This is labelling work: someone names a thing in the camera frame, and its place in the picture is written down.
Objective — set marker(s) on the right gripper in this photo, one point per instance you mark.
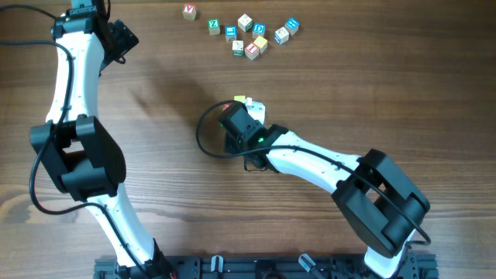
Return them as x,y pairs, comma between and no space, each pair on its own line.
230,145

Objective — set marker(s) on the yellow S letter block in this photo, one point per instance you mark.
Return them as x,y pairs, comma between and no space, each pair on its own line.
240,98

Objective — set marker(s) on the white blue side block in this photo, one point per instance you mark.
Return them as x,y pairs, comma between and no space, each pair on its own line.
281,35

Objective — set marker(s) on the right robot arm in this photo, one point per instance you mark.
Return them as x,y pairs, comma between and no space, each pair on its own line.
379,201

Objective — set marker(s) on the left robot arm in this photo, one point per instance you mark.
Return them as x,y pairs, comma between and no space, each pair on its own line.
78,153

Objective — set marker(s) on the red V letter block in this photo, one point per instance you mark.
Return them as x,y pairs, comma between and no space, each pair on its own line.
189,11

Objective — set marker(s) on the red I block upper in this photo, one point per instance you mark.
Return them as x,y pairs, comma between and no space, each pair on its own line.
251,51

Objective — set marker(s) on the white green picture block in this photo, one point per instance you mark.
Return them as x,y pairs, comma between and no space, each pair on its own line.
237,48

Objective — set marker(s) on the yellow top block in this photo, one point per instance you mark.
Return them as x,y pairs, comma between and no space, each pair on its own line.
261,43

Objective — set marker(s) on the green Z letter block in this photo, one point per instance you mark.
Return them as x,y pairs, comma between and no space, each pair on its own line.
213,27

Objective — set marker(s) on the blue picture block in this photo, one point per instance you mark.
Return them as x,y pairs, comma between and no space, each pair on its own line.
230,33
292,26

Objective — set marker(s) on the blue D letter block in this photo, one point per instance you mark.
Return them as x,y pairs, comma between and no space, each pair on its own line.
258,30

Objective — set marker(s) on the white green top block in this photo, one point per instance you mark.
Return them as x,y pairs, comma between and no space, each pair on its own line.
245,23

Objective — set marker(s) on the blue picture block right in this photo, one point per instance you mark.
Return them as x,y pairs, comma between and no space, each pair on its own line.
292,26

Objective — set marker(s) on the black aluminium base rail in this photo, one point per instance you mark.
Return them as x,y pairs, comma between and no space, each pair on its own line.
414,266

